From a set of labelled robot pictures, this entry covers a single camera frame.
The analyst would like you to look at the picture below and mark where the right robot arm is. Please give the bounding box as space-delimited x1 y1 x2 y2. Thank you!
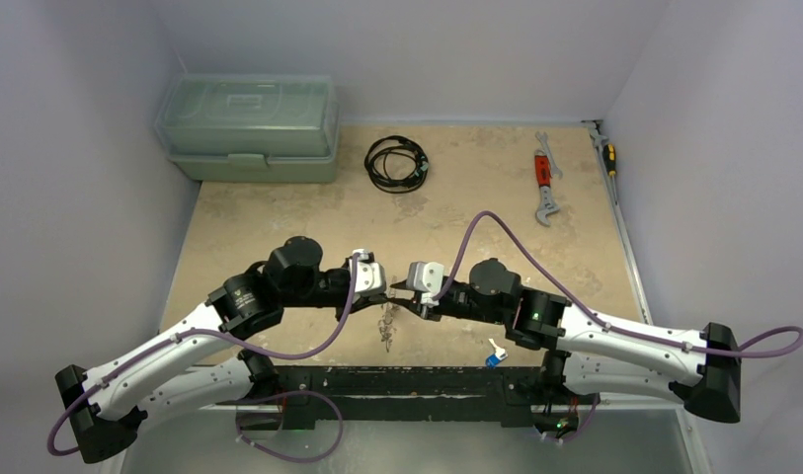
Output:
394 259 741 424

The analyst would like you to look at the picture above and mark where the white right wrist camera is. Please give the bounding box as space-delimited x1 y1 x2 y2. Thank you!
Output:
405 261 444 307

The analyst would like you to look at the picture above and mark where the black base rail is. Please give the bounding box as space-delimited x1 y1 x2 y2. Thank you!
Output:
239 365 592 430

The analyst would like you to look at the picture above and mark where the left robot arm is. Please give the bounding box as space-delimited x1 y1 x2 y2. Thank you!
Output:
46 236 387 464

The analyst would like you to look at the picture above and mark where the yellow black screwdriver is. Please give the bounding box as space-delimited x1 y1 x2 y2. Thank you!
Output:
602 143 618 202

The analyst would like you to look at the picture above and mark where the large metal keyring with keys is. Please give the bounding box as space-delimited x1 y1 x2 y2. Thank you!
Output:
377 302 400 353

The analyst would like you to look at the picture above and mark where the coiled black cable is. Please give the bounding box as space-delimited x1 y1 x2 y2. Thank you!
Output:
363 135 431 195

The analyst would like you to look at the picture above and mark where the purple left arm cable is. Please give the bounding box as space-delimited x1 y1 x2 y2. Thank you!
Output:
45 251 363 462

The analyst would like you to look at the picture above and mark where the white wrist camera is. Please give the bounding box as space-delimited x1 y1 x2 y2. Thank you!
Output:
405 261 444 307
348 248 387 302

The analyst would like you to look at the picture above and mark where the green plastic toolbox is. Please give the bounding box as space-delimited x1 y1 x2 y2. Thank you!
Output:
155 73 341 184

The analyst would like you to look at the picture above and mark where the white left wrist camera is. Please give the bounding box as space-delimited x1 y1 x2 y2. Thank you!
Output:
348 248 387 302

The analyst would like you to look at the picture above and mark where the aluminium side rail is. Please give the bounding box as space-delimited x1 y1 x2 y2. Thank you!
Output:
581 120 711 473

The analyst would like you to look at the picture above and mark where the silver open-end wrench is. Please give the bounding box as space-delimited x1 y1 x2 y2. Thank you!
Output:
535 131 563 178

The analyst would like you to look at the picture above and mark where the red handled adjustable wrench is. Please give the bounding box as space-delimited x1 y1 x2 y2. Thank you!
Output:
534 149 562 227

